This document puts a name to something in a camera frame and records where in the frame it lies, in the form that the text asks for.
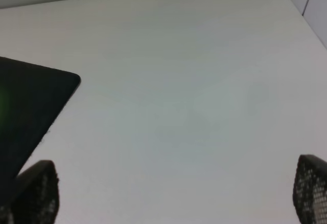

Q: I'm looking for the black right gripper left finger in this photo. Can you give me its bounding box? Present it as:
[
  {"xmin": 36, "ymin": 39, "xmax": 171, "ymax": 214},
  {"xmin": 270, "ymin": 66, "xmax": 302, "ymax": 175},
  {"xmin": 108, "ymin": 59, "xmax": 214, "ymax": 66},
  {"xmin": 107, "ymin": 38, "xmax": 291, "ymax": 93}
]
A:
[{"xmin": 1, "ymin": 160, "xmax": 60, "ymax": 224}]

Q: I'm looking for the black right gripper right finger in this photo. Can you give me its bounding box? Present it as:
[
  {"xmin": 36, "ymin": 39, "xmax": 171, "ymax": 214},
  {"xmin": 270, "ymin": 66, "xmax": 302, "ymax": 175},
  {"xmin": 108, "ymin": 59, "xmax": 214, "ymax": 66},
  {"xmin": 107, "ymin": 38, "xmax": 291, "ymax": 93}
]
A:
[{"xmin": 293, "ymin": 154, "xmax": 326, "ymax": 224}]

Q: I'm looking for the black green Razer mouse pad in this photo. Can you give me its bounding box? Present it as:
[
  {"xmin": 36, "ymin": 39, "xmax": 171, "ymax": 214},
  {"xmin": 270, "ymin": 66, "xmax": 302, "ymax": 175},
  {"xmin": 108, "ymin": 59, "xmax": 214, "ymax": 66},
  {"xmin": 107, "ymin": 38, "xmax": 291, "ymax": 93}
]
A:
[{"xmin": 1, "ymin": 57, "xmax": 81, "ymax": 202}]

